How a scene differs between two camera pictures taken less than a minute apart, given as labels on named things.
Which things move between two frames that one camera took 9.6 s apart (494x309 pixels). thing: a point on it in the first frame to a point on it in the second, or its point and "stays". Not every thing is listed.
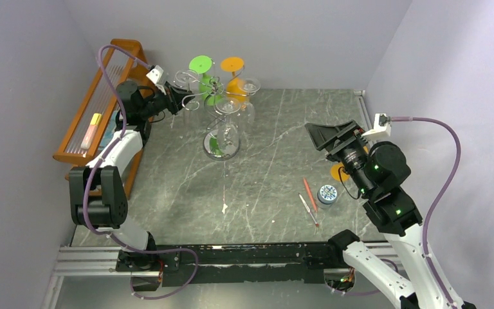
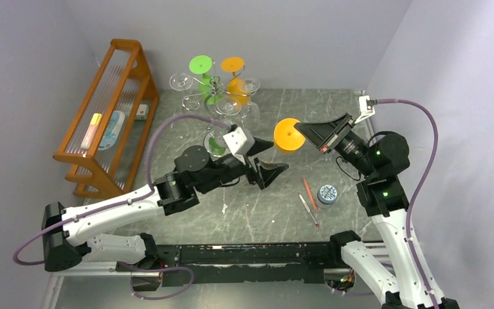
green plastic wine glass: (210, 89) stays
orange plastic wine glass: (237, 89) stays
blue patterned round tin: (327, 194) stays
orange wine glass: (344, 176) to (287, 136)
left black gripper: (176, 98) to (267, 174)
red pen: (311, 194) stays
